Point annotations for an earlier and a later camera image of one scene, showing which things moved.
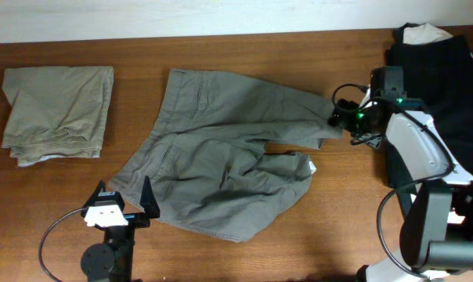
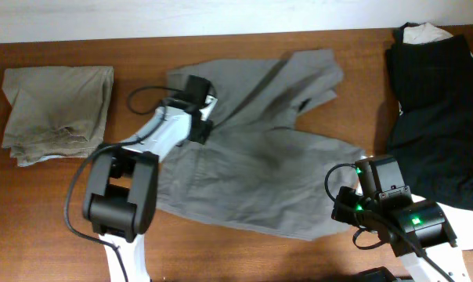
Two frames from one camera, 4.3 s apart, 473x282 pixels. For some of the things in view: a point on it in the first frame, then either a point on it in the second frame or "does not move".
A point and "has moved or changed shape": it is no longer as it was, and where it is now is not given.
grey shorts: [205, 159] has moved or changed shape
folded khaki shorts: [55, 111] does not move
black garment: [445, 76] does not move
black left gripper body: [124, 235] → [204, 134]
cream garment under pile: [421, 34] does not move
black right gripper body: [347, 112] → [348, 200]
